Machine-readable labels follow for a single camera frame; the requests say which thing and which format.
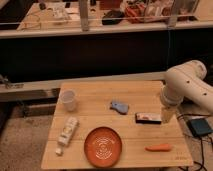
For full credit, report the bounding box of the orange carrot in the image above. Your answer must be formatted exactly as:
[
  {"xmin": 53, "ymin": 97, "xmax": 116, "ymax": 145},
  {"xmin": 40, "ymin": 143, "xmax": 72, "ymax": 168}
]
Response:
[{"xmin": 145, "ymin": 144, "xmax": 172, "ymax": 152}]

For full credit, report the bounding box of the grey metal post right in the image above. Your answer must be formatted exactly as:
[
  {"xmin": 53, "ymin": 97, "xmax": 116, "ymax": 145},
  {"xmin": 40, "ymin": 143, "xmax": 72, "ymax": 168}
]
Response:
[{"xmin": 167, "ymin": 0, "xmax": 182, "ymax": 28}]

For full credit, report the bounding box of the black foot pedal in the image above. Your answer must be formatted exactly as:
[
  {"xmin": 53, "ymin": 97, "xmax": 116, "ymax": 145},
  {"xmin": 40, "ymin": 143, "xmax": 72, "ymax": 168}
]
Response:
[{"xmin": 187, "ymin": 118, "xmax": 213, "ymax": 137}]

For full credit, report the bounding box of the clear plastic cup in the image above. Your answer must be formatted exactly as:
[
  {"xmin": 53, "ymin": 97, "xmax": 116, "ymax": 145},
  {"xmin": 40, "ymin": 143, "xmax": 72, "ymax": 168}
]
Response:
[{"xmin": 59, "ymin": 90, "xmax": 76, "ymax": 111}]

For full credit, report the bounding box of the blue toy object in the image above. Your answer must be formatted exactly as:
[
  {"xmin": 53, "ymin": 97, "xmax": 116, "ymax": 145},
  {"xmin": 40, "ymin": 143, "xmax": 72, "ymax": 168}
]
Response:
[{"xmin": 110, "ymin": 101, "xmax": 129, "ymax": 115}]

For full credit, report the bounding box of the black bag on shelf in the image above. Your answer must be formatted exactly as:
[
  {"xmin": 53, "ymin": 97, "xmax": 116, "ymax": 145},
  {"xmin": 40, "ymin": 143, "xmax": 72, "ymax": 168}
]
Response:
[{"xmin": 102, "ymin": 10, "xmax": 124, "ymax": 25}]

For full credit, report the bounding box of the grey metal post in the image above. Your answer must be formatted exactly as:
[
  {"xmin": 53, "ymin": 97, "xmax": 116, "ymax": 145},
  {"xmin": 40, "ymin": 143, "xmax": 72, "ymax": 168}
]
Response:
[
  {"xmin": 167, "ymin": 0, "xmax": 182, "ymax": 28},
  {"xmin": 78, "ymin": 0, "xmax": 89, "ymax": 31}
]

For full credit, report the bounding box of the grey metal post left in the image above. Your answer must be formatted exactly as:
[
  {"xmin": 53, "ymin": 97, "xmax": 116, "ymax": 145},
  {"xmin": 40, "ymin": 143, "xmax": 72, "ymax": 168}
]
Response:
[{"xmin": 78, "ymin": 0, "xmax": 89, "ymax": 31}]

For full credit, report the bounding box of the black cable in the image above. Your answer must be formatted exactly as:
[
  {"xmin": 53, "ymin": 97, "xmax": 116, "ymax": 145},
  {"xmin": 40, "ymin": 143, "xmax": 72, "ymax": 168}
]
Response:
[{"xmin": 176, "ymin": 113, "xmax": 213, "ymax": 171}]

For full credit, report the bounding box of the orange round plate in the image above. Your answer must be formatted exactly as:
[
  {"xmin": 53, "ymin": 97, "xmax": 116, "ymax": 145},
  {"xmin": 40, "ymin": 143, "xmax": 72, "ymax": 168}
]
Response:
[{"xmin": 84, "ymin": 127, "xmax": 122, "ymax": 168}]

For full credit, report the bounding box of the black rectangular box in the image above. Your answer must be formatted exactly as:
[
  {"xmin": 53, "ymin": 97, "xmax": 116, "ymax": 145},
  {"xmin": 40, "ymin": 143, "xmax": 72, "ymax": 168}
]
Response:
[{"xmin": 135, "ymin": 113, "xmax": 162, "ymax": 124}]

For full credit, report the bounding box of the red cluttered item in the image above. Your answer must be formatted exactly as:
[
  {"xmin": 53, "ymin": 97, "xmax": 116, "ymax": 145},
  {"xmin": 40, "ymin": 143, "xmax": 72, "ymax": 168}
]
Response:
[{"xmin": 125, "ymin": 3, "xmax": 146, "ymax": 23}]

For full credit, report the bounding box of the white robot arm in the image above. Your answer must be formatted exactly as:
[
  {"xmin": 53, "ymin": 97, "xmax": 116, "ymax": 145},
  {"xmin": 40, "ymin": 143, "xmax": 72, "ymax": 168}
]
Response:
[{"xmin": 160, "ymin": 60, "xmax": 213, "ymax": 123}]

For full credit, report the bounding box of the white bottle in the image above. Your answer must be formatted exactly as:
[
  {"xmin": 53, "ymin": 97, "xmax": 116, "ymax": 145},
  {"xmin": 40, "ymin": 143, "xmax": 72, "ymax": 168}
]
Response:
[{"xmin": 55, "ymin": 117, "xmax": 78, "ymax": 156}]

